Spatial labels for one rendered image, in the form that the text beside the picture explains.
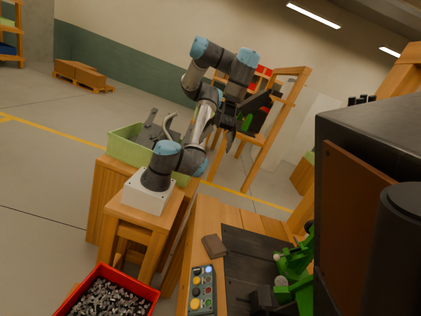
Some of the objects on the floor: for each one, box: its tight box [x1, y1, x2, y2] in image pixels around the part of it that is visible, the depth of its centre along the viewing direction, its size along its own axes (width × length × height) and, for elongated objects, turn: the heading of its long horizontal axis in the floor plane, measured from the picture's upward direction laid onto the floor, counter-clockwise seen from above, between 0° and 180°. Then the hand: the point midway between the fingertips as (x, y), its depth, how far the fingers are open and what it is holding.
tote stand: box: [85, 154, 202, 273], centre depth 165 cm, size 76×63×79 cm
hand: (213, 148), depth 75 cm, fingers open, 11 cm apart
